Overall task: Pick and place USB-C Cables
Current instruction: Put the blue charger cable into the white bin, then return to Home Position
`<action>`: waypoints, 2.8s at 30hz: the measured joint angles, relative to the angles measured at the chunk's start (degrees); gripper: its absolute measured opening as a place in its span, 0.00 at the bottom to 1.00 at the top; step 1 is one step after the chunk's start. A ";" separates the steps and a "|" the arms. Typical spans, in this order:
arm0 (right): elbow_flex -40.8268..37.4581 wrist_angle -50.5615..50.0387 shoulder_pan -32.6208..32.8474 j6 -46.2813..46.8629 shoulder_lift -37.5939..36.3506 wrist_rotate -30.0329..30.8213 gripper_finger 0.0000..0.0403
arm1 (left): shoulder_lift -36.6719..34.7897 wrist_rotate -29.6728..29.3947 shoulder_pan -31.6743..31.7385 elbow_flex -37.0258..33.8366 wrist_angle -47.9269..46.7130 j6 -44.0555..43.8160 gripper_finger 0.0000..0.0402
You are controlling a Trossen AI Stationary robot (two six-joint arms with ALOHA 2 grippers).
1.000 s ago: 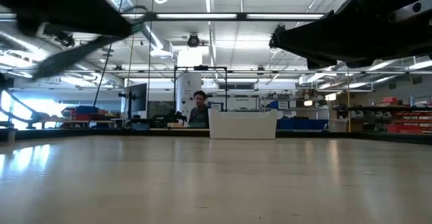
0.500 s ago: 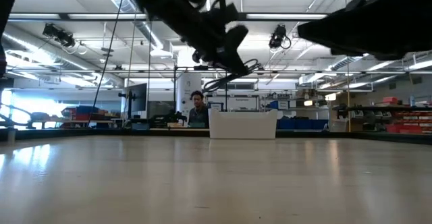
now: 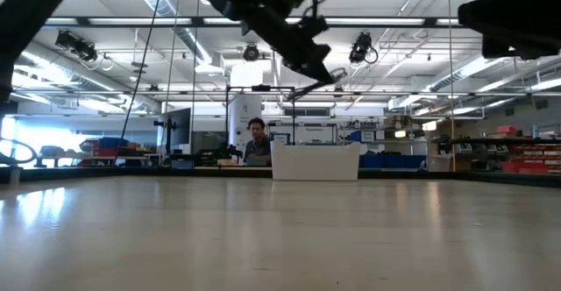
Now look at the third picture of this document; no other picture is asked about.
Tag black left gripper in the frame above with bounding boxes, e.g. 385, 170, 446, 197
241, 2, 337, 86

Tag red storage bins rack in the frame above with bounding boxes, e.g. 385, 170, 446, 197
501, 125, 561, 174

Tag black metal stand frame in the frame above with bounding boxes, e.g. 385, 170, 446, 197
224, 84, 297, 160

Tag black monitor on stand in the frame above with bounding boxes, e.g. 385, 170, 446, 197
156, 106, 193, 157

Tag person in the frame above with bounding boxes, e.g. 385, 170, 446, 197
243, 116, 273, 167

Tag black overhead mounted camera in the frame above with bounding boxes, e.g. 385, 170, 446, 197
54, 29, 99, 63
348, 31, 380, 66
242, 43, 261, 62

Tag stacked red blue crates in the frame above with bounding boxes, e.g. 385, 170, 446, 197
78, 136, 155, 159

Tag white cylindrical column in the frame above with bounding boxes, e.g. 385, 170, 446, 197
228, 94, 264, 152

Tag yellowish vertical pole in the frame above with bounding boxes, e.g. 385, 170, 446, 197
445, 0, 456, 173

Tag white plastic bin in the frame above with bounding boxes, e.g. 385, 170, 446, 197
269, 140, 362, 182

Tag black aluminium table frame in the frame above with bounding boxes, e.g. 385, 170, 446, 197
0, 166, 561, 190

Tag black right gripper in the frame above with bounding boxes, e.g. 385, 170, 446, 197
457, 0, 561, 60

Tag blue storage bins row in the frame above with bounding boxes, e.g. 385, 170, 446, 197
359, 152, 428, 170

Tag white board sign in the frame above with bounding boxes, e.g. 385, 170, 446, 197
267, 123, 337, 146

